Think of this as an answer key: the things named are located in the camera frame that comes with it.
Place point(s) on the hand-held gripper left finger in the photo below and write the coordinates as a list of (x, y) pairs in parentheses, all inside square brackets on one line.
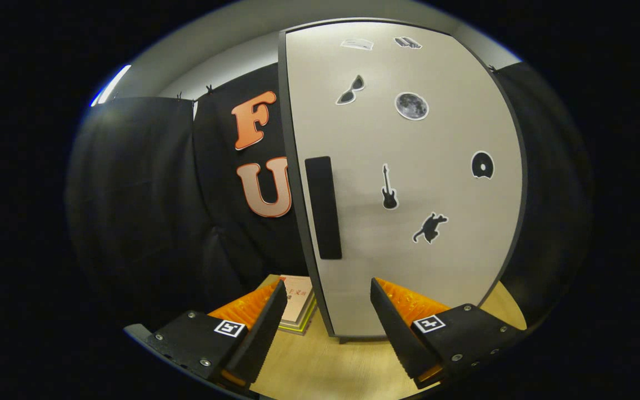
[(267, 333)]

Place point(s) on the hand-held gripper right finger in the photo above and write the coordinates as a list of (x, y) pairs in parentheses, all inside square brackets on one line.
[(395, 333)]

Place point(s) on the dark grey shoe cabinet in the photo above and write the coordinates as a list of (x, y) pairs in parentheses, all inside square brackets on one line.
[(283, 50)]

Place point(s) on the yellow-edged book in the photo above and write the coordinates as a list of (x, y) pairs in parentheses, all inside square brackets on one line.
[(300, 329)]

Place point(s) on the black backdrop cloth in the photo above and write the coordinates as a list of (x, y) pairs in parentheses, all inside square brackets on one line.
[(131, 222)]

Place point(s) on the ceiling light panel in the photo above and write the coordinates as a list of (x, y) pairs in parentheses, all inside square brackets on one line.
[(114, 83)]

